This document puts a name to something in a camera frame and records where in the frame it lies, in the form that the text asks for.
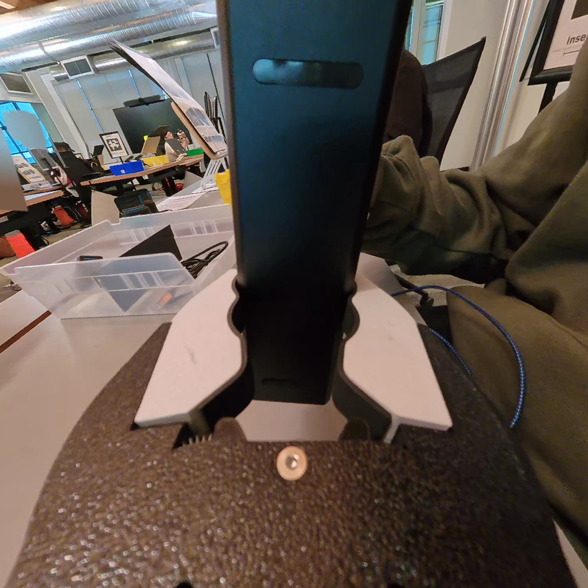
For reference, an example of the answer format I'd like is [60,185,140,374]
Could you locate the grey desk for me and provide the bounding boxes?
[0,252,416,520]

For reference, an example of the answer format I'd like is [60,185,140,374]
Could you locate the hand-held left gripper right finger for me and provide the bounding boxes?
[339,274,454,443]

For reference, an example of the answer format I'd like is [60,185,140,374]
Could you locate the silver document stand base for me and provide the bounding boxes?
[201,158,230,190]

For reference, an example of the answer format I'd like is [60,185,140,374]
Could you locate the grey panel board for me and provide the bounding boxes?
[91,190,121,226]

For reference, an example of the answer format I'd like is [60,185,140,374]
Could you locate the black and blue backpack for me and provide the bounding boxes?
[114,192,159,217]

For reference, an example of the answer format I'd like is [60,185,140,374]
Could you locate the black and white marker sign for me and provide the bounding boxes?
[100,132,127,159]

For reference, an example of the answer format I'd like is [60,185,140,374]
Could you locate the person's right forearm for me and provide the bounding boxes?
[362,48,588,285]

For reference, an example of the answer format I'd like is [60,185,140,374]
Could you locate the large black screen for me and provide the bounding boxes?
[112,99,217,152]

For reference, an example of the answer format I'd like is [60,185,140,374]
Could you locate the clear plastic bin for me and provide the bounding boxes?
[0,216,237,320]

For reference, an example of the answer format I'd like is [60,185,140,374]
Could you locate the person's green jacket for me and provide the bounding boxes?
[448,175,588,543]

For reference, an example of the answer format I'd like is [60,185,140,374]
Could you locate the black USB cable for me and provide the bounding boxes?
[180,241,230,279]

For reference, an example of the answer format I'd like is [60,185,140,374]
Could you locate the yellow plastic bin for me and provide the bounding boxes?
[214,169,233,206]

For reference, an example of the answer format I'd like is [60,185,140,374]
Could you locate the black framed sign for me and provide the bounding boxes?
[519,0,588,111]

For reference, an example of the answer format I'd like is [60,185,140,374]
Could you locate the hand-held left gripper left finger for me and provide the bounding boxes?
[134,269,252,427]

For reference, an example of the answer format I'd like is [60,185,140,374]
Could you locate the blue braided cable teal plug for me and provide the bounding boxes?
[390,284,528,429]

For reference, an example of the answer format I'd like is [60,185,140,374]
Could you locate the rows of office desks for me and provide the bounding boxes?
[0,154,205,217]

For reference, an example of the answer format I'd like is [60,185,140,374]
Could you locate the printed instruction sheet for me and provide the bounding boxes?
[109,39,228,159]

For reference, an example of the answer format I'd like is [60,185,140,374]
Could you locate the silver ventilation ducts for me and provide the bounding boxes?
[0,0,221,76]

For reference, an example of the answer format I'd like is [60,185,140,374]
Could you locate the black mesh office chair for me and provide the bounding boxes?
[400,37,488,161]

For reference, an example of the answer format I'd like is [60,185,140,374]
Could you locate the dark stand panel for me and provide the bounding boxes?
[216,0,414,406]

